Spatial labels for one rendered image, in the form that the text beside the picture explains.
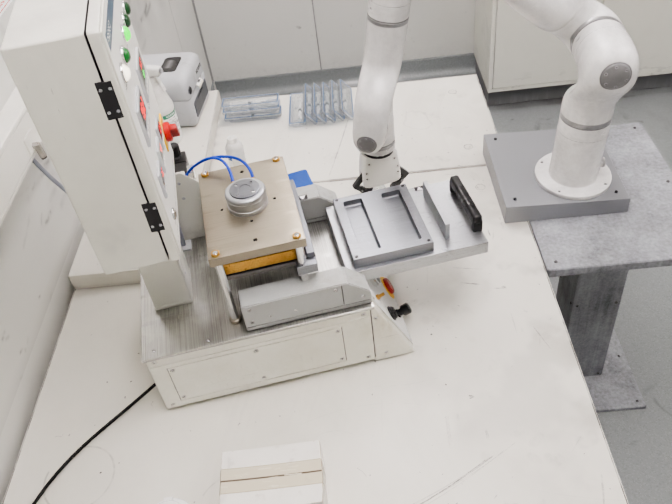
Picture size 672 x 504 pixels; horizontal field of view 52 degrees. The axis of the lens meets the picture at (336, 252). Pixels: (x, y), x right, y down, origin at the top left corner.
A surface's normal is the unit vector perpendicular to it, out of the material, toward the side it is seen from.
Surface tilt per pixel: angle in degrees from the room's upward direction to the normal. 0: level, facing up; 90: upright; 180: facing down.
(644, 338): 0
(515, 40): 90
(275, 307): 90
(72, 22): 1
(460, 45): 90
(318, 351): 90
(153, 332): 0
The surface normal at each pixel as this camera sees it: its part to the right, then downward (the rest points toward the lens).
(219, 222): -0.11, -0.72
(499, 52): 0.03, 0.69
